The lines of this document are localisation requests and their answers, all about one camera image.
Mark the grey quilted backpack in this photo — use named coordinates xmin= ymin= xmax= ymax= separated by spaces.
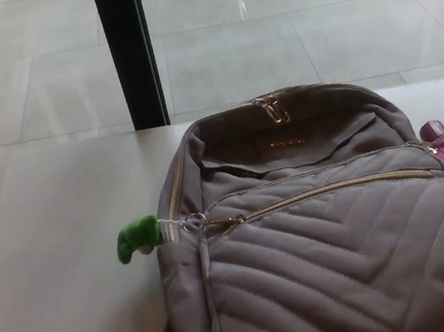
xmin=130 ymin=60 xmax=444 ymax=332

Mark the green plush keychain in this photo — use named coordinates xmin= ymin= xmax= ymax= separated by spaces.
xmin=112 ymin=205 xmax=212 ymax=265

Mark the black window frame post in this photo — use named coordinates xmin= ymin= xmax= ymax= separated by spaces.
xmin=91 ymin=0 xmax=172 ymax=135

